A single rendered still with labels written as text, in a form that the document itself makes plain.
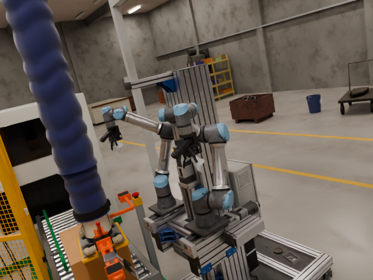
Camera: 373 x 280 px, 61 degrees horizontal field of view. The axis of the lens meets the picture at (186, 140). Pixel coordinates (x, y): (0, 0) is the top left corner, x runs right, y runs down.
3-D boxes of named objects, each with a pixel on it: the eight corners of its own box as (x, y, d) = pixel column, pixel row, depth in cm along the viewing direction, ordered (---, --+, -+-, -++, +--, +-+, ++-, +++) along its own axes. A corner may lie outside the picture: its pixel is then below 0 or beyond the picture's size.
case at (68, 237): (72, 274, 271) (58, 233, 262) (116, 252, 289) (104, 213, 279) (87, 314, 219) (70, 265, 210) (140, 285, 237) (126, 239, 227)
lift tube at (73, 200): (72, 215, 205) (18, 53, 181) (104, 201, 215) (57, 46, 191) (79, 226, 186) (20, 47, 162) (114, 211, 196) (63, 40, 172)
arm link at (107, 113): (110, 106, 236) (99, 109, 235) (114, 120, 238) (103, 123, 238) (112, 105, 243) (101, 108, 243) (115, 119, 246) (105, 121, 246)
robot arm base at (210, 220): (207, 214, 218) (205, 201, 215) (222, 220, 205) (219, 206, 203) (190, 224, 210) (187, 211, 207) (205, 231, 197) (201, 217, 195)
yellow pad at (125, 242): (104, 229, 223) (102, 223, 221) (117, 224, 226) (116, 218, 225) (114, 251, 192) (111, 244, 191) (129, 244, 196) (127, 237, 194)
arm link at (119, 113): (174, 143, 233) (110, 120, 224) (173, 140, 243) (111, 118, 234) (180, 129, 231) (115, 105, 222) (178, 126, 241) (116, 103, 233)
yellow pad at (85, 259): (77, 240, 216) (75, 234, 215) (91, 234, 219) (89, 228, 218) (82, 264, 185) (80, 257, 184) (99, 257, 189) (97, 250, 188)
